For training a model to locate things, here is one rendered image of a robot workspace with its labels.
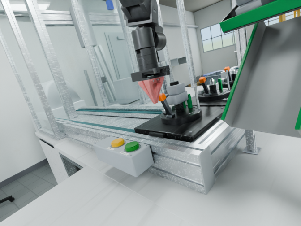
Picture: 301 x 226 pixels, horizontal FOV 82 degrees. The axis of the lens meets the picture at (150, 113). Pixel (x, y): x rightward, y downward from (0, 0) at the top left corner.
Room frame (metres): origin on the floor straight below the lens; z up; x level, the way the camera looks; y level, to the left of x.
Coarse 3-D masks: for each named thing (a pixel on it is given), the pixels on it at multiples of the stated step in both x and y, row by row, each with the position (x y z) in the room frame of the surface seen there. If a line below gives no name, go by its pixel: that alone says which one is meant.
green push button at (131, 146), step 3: (135, 141) 0.45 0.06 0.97; (126, 144) 0.44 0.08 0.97; (129, 144) 0.44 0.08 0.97; (132, 144) 0.43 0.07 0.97; (135, 144) 0.43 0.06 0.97; (138, 144) 0.43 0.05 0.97; (126, 147) 0.42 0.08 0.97; (129, 147) 0.42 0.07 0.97; (132, 147) 0.42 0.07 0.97; (135, 147) 0.42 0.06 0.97; (138, 147) 0.43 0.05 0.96; (126, 150) 0.42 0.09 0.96; (129, 150) 0.42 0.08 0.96; (132, 150) 0.41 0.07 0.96
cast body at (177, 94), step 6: (174, 84) 0.55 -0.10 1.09; (180, 84) 0.55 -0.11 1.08; (168, 90) 0.56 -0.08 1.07; (174, 90) 0.54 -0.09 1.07; (180, 90) 0.55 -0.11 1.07; (168, 96) 0.55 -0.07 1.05; (174, 96) 0.53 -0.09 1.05; (180, 96) 0.54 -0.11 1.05; (186, 96) 0.56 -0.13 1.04; (168, 102) 0.56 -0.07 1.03; (174, 102) 0.54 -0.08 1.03; (180, 102) 0.54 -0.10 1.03
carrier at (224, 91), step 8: (208, 88) 0.86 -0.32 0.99; (216, 88) 0.73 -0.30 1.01; (224, 88) 0.76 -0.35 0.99; (200, 96) 0.72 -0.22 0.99; (208, 96) 0.68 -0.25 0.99; (216, 96) 0.67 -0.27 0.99; (224, 96) 0.67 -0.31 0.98; (192, 104) 0.69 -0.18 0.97; (200, 104) 0.66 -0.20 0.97; (208, 104) 0.64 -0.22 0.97; (216, 104) 0.61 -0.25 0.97; (224, 104) 0.59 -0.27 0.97
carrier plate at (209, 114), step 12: (204, 108) 0.60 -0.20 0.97; (216, 108) 0.57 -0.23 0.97; (156, 120) 0.60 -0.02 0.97; (204, 120) 0.48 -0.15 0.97; (216, 120) 0.48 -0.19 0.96; (144, 132) 0.54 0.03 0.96; (156, 132) 0.49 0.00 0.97; (168, 132) 0.46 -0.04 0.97; (180, 132) 0.44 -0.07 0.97; (192, 132) 0.42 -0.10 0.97
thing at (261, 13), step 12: (276, 0) 0.28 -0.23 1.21; (288, 0) 0.27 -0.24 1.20; (300, 0) 0.26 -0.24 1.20; (252, 12) 0.31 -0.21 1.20; (264, 12) 0.30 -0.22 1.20; (276, 12) 0.29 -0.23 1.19; (288, 12) 0.28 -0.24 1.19; (228, 24) 0.35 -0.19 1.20; (240, 24) 0.34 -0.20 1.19; (252, 24) 0.32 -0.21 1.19
